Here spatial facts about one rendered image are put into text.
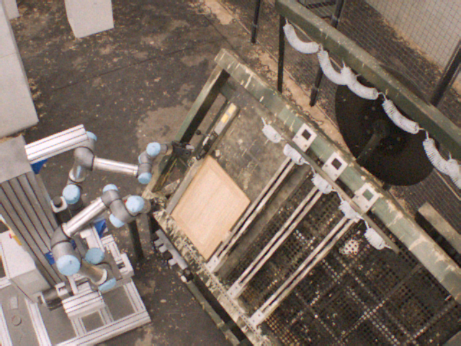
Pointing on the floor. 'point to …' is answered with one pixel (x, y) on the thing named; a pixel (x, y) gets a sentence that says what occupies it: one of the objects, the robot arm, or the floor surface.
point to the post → (135, 239)
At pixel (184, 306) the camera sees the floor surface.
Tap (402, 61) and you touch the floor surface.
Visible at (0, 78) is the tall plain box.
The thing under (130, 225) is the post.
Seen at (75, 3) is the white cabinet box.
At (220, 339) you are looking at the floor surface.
